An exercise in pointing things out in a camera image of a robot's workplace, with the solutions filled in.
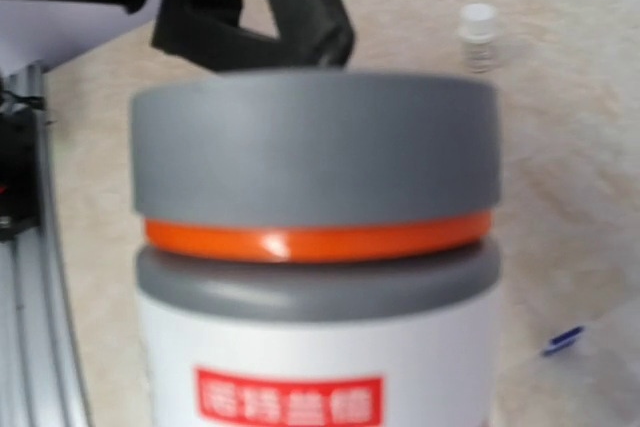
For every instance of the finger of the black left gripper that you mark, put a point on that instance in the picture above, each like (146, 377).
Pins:
(234, 35)

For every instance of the grey bottle cap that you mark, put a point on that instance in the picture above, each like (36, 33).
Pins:
(316, 166)

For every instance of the small white-capped pill bottle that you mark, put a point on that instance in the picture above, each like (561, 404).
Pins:
(477, 31)

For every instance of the orange grey-capped pill bottle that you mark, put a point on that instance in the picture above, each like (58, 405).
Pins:
(408, 342)

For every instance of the clear plastic pill organizer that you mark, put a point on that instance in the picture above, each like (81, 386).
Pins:
(563, 365)

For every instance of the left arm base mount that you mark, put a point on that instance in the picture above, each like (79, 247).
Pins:
(20, 125)

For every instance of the front aluminium rail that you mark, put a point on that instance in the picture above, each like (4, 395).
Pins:
(41, 375)

